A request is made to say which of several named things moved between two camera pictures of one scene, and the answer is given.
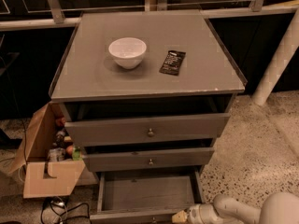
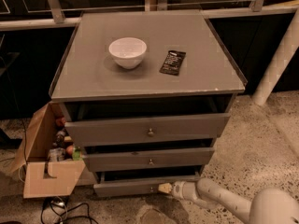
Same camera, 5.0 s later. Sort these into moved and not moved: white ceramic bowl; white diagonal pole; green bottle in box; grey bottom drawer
Moved: grey bottom drawer
Not moved: white diagonal pole; white ceramic bowl; green bottle in box
